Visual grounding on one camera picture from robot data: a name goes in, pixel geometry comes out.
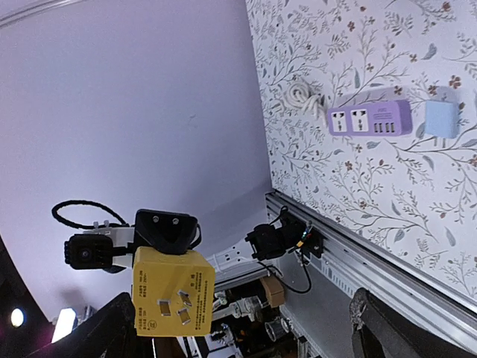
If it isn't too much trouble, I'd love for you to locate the small light blue adapter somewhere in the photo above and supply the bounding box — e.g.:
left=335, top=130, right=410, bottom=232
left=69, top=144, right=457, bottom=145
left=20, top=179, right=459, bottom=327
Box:
left=424, top=86, right=459, bottom=149

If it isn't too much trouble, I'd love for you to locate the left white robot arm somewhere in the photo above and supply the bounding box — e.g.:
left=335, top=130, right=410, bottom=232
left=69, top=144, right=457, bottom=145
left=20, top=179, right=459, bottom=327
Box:
left=133, top=207, right=306, bottom=288

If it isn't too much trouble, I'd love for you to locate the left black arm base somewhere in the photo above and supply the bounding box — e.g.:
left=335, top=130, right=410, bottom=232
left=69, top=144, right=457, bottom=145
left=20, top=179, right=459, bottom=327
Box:
left=294, top=221, right=325, bottom=259

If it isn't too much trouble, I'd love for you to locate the floral patterned table mat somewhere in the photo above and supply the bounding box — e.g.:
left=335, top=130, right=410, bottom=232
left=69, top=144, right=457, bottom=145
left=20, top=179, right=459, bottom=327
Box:
left=246, top=1, right=476, bottom=302

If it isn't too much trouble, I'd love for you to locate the aluminium front rail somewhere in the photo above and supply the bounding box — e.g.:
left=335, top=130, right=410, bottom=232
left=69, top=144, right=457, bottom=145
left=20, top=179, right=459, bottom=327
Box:
left=265, top=192, right=476, bottom=353

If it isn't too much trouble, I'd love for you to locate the white cable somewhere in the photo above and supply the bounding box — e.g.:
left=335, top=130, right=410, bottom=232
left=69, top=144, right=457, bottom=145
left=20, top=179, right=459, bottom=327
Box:
left=281, top=81, right=331, bottom=122

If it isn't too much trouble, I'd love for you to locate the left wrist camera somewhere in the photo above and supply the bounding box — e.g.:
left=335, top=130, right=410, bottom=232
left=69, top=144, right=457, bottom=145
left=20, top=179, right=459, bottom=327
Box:
left=64, top=234, right=113, bottom=270

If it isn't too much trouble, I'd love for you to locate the purple power strip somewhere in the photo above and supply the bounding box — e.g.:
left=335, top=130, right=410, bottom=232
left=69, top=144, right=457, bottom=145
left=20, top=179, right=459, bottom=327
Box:
left=326, top=100, right=413, bottom=136

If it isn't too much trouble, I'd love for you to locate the yellow cube plug adapter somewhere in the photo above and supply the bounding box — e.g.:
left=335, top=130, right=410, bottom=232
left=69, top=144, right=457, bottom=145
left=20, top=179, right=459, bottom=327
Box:
left=131, top=247, right=215, bottom=338

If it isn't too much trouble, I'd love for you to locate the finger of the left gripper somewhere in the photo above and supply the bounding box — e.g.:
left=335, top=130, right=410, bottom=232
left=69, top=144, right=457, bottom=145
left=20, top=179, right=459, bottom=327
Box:
left=135, top=209, right=200, bottom=255

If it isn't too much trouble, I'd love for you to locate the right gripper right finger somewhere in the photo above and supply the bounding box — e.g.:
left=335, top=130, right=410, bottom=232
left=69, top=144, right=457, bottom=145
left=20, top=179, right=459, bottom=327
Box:
left=350, top=288, right=476, bottom=358

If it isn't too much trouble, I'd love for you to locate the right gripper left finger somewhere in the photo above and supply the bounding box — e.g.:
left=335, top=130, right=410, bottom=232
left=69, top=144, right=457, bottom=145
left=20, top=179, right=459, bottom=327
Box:
left=29, top=292, right=136, bottom=358

